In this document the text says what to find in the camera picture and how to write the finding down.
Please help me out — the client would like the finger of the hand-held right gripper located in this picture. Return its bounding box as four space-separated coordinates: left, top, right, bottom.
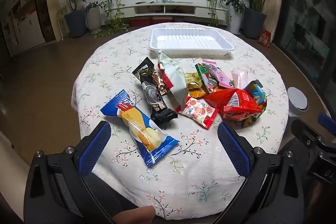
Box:
291 119 322 151
317 113 336 135

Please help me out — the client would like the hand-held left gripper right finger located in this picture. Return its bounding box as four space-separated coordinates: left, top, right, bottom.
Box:
213 123 305 224

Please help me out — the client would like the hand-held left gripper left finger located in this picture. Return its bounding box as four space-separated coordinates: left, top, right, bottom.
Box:
24 120 116 224

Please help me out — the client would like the red chip bag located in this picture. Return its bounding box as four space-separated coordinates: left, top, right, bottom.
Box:
203 88 263 122

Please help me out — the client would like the blue cake packet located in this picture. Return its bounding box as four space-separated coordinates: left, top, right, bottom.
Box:
100 90 180 167

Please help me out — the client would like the white red-trimmed snack packet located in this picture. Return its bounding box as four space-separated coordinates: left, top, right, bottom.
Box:
175 97 219 130

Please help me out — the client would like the blue yellow chip bag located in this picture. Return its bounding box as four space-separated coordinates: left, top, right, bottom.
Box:
241 80 268 128

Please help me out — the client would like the pale pink sachet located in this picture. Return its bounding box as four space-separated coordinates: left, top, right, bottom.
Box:
230 69 248 89

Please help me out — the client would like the long black gold packet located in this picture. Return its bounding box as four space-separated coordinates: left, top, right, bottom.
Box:
132 57 178 125

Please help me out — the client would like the gold foil packet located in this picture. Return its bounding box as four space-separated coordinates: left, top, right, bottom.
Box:
185 72 204 90

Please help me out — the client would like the green red snack packet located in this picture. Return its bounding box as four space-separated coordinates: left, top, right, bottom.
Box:
195 59 218 93

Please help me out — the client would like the long white grey packet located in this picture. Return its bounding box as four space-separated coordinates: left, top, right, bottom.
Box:
157 49 191 106

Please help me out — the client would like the brown shiny snack packet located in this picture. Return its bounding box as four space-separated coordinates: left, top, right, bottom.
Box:
154 69 171 96

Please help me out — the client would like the white plastic tray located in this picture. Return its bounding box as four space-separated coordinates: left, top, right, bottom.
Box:
149 28 235 52

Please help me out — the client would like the person's left hand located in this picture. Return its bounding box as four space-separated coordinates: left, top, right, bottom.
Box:
113 206 156 224

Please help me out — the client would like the dark chair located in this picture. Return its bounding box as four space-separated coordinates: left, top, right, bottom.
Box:
291 22 326 62

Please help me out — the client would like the red paper bag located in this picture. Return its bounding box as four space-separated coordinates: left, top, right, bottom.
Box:
258 30 272 48

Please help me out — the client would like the glass sliding door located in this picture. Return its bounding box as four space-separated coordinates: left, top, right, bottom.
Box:
273 0 336 109

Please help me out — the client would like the bushy plant in white pot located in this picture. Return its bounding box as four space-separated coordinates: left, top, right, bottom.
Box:
223 0 247 35

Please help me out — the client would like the small plant in ribbed pot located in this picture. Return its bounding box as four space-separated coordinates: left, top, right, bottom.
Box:
85 1 103 33

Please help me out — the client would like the red storage box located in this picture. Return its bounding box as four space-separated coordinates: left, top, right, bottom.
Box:
150 17 174 26
130 18 150 28

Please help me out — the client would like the trailing vine plant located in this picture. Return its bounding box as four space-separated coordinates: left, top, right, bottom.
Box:
94 0 129 38
206 0 229 28

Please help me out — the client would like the white low television cabinet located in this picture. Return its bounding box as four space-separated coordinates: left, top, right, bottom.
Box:
115 2 229 23

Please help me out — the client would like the built-in wall cabinet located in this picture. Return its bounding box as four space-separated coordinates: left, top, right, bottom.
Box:
0 0 57 56

